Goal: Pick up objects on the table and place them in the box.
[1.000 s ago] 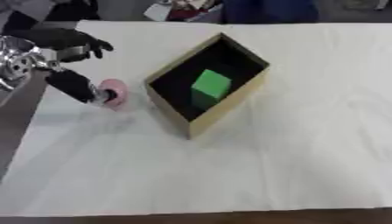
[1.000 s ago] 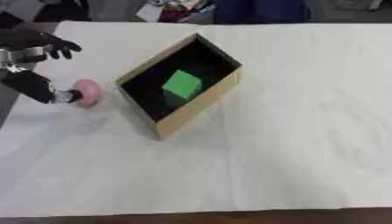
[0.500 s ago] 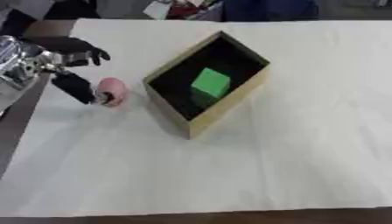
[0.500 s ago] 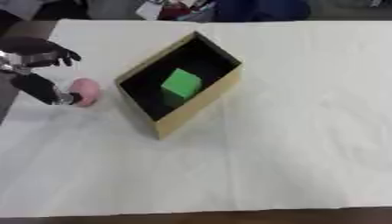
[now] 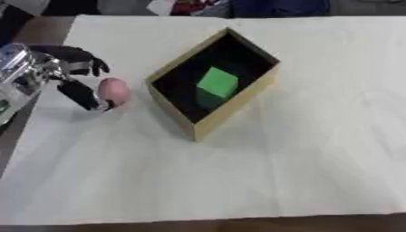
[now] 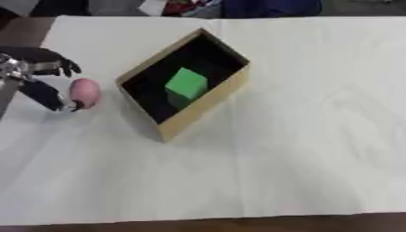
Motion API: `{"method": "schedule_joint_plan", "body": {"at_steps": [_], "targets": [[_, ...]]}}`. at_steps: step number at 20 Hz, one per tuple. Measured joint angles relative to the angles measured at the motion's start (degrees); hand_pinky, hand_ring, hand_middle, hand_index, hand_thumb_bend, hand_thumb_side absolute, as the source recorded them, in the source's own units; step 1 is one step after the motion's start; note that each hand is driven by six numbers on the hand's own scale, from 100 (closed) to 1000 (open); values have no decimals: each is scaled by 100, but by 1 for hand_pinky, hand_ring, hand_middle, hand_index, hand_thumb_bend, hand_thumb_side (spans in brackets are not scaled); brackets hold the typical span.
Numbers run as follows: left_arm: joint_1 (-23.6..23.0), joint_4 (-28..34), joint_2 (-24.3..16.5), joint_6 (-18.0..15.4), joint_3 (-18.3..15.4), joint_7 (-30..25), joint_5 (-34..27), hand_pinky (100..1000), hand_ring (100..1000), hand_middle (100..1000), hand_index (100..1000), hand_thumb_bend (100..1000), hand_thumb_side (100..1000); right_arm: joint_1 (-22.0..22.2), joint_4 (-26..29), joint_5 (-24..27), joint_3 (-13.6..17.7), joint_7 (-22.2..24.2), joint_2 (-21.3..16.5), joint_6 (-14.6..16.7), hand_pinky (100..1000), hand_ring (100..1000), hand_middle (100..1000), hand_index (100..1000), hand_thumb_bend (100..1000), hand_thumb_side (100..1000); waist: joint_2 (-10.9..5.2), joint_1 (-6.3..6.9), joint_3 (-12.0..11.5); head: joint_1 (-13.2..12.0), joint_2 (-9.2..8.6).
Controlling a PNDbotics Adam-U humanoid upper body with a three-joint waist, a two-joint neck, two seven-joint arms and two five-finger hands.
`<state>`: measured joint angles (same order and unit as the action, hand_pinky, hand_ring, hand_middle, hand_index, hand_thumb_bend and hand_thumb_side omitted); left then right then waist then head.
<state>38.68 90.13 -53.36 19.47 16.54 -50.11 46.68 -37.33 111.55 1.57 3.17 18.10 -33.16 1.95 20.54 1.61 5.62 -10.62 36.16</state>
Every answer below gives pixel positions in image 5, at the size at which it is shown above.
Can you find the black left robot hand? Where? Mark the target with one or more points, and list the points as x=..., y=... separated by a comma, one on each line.
x=79, y=90

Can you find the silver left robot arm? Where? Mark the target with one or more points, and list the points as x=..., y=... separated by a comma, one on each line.
x=21, y=75

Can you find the tan cardboard box black inside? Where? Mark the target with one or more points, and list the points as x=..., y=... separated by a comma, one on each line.
x=211, y=84

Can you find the pink egg-shaped toy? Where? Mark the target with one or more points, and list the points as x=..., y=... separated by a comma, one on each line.
x=114, y=91

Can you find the green cube block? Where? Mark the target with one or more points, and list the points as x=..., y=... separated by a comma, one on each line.
x=217, y=85

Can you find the person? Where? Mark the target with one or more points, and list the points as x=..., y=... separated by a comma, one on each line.
x=232, y=6

